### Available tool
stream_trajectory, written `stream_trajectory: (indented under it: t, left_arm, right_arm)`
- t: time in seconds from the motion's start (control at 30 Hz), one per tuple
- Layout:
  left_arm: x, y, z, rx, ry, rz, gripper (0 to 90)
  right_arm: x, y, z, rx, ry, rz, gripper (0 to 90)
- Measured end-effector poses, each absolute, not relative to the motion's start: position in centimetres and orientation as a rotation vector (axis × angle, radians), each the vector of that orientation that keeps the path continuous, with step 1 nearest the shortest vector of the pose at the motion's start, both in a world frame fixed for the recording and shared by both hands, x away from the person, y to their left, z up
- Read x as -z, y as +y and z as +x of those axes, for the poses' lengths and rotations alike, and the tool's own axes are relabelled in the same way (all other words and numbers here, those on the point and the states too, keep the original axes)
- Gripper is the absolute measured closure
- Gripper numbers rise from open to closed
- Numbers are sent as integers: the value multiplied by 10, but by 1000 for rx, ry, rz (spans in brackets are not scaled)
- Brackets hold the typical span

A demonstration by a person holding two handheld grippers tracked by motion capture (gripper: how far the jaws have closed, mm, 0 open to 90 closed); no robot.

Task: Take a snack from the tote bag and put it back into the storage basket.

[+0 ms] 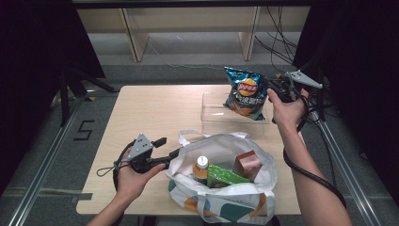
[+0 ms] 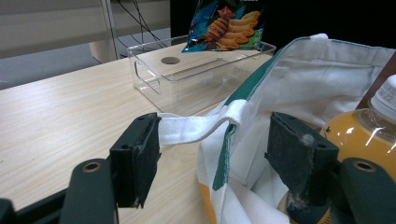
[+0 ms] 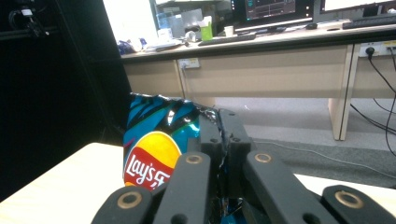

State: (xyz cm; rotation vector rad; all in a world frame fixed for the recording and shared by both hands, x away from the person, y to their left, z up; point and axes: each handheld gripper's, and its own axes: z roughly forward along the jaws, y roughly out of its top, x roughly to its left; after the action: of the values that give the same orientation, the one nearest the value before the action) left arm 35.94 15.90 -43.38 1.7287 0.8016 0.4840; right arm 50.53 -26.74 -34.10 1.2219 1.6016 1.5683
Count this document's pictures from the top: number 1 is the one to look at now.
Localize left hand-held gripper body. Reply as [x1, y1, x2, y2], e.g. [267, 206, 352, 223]
[126, 133, 162, 173]

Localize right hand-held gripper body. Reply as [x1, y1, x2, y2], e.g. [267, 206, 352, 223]
[272, 70, 324, 103]

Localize blue chip bag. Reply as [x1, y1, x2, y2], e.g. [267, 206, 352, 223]
[223, 66, 270, 121]

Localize green snack packet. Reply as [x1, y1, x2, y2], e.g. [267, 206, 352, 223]
[206, 164, 252, 189]

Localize clear plastic tray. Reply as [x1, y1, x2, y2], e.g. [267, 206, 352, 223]
[200, 91, 270, 126]

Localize brown box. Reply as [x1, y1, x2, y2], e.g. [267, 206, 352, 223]
[232, 150, 263, 183]

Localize white patterned tote bag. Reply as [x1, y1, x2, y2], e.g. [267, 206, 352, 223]
[166, 129, 279, 225]

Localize person's right hand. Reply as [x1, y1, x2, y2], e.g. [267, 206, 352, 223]
[266, 89, 310, 133]

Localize person's left hand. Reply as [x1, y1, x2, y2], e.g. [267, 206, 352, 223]
[116, 149, 167, 202]

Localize black metal stand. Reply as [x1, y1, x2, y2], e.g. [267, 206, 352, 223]
[278, 57, 327, 121]
[58, 67, 120, 127]

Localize white-capped orange label bottle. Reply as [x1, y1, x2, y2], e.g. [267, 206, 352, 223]
[192, 155, 211, 186]

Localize black curtain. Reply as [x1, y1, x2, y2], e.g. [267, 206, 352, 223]
[0, 0, 106, 196]
[293, 0, 399, 199]

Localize light wooden bench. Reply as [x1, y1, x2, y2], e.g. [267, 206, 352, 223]
[75, 6, 311, 63]

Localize black floor cables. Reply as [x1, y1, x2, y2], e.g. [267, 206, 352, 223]
[305, 92, 326, 125]

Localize hanging black cables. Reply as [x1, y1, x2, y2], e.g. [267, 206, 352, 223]
[254, 6, 299, 73]

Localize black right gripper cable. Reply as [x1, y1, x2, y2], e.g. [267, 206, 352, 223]
[281, 93, 347, 210]

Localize metal floor rail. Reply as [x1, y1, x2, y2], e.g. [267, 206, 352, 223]
[313, 117, 383, 226]
[8, 93, 86, 226]

